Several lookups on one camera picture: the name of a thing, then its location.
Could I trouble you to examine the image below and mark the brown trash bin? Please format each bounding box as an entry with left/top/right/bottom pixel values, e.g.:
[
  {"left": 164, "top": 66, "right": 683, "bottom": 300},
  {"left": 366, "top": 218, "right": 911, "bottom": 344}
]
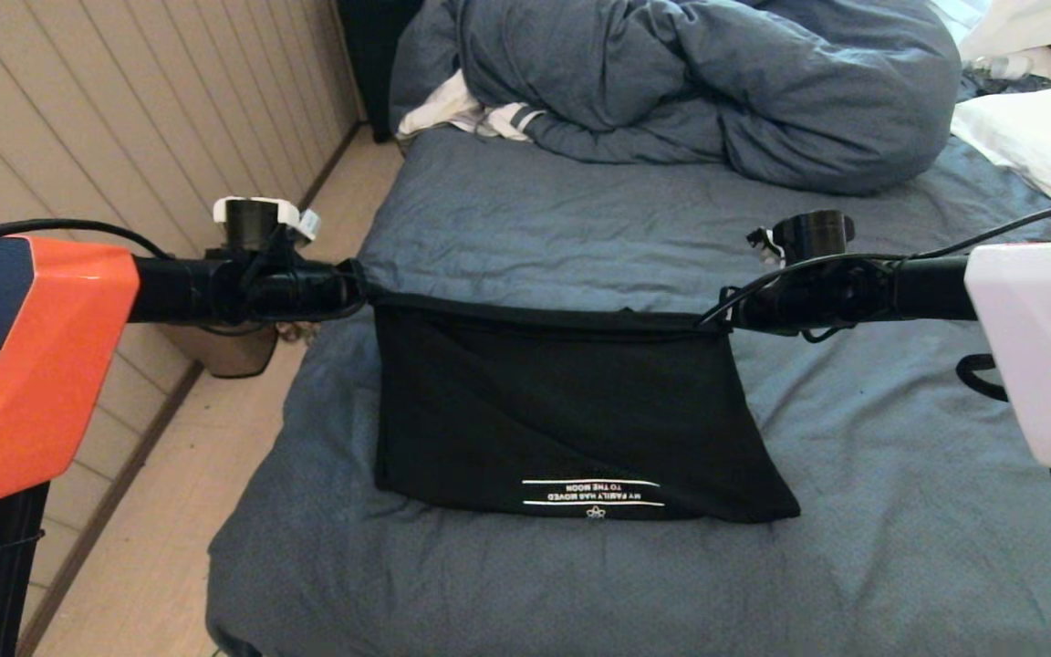
[{"left": 161, "top": 315, "right": 280, "bottom": 380}]

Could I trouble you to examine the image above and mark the right wrist motor cylinder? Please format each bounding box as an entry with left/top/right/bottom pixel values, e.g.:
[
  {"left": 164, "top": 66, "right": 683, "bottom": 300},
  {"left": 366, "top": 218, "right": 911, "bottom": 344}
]
[{"left": 781, "top": 210, "right": 857, "bottom": 266}]

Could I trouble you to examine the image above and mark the blue crumpled duvet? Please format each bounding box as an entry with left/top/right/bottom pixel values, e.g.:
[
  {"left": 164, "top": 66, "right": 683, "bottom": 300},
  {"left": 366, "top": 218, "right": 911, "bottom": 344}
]
[{"left": 389, "top": 0, "right": 962, "bottom": 195}]

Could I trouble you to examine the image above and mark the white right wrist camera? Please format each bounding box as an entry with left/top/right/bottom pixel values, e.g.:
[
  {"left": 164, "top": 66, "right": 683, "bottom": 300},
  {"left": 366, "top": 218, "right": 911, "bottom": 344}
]
[{"left": 747, "top": 228, "right": 786, "bottom": 267}]

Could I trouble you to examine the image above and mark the black t-shirt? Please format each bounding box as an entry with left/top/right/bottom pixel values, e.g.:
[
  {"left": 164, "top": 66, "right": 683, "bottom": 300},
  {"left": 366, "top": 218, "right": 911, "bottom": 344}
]
[{"left": 363, "top": 283, "right": 800, "bottom": 524}]

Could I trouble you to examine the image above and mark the white pillow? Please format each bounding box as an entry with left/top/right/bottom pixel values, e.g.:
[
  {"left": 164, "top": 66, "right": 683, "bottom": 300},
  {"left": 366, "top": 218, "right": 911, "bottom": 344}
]
[{"left": 950, "top": 87, "right": 1051, "bottom": 240}]

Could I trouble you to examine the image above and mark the dark grey crumpled cloth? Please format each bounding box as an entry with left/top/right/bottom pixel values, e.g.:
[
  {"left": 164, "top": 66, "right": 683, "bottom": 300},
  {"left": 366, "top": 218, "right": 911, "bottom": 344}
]
[{"left": 954, "top": 73, "right": 1051, "bottom": 103}]

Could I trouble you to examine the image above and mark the left wrist motor cylinder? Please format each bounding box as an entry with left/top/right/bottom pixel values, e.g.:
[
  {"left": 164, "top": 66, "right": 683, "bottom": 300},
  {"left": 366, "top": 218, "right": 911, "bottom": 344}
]
[{"left": 213, "top": 196, "right": 300, "bottom": 261}]

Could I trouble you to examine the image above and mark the black nightstand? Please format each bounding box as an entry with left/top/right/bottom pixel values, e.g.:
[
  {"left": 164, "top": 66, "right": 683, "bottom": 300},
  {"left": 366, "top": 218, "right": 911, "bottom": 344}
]
[{"left": 336, "top": 0, "right": 426, "bottom": 145}]

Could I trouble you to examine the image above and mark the white blanket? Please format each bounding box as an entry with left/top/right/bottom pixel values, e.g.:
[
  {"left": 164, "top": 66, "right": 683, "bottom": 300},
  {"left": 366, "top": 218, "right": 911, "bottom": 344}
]
[{"left": 954, "top": 0, "right": 1051, "bottom": 65}]

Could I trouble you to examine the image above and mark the white striped cloth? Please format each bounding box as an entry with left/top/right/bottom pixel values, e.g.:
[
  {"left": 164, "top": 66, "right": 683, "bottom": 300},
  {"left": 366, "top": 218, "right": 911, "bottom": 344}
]
[{"left": 396, "top": 73, "right": 545, "bottom": 144}]

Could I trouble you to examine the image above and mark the blue bed sheet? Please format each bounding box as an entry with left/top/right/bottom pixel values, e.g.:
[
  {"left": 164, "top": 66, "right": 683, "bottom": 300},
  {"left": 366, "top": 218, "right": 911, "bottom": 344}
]
[{"left": 206, "top": 128, "right": 1051, "bottom": 657}]

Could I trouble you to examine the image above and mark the wrist motor cylinder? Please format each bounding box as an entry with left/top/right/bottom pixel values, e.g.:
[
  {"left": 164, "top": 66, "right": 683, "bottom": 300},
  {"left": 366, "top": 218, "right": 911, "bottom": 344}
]
[
  {"left": 781, "top": 210, "right": 857, "bottom": 266},
  {"left": 213, "top": 196, "right": 300, "bottom": 261}
]

